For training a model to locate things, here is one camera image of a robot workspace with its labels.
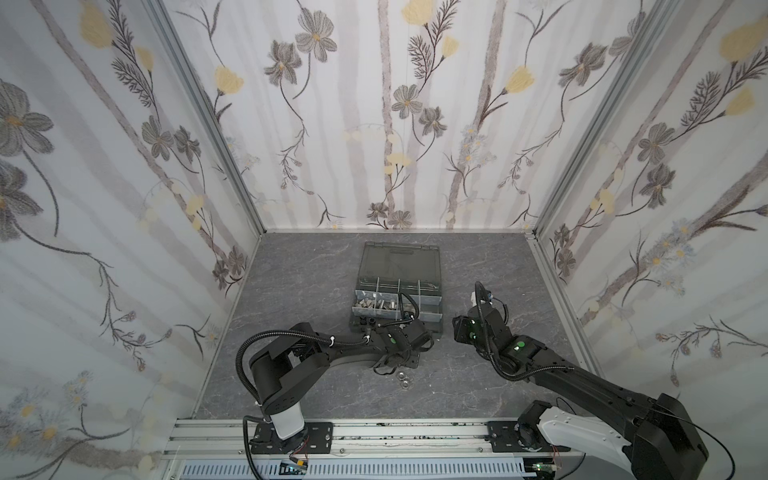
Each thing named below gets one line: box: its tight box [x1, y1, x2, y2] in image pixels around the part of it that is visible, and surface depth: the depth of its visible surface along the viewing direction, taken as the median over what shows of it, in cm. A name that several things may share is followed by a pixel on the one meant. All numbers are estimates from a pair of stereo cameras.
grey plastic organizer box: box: [350, 242, 443, 334], surface depth 101 cm
